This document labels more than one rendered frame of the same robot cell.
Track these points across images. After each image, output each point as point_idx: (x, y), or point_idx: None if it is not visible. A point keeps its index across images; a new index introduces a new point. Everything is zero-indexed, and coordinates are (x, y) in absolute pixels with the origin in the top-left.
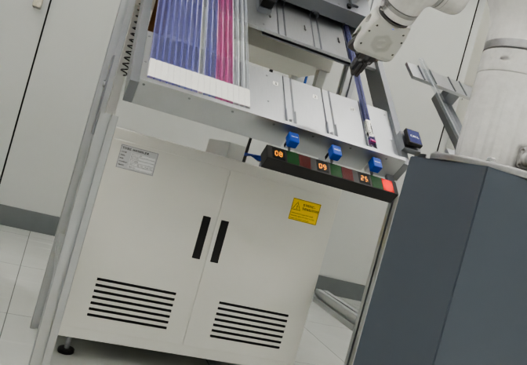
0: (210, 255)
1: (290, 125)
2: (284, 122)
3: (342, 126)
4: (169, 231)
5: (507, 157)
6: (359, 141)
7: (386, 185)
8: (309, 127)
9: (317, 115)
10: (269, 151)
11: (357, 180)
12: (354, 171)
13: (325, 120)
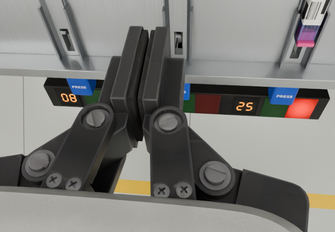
0: None
1: (57, 77)
2: (42, 76)
3: None
4: None
5: None
6: (265, 35)
7: (295, 110)
8: (115, 35)
9: None
10: (52, 96)
11: (228, 112)
12: (227, 97)
13: None
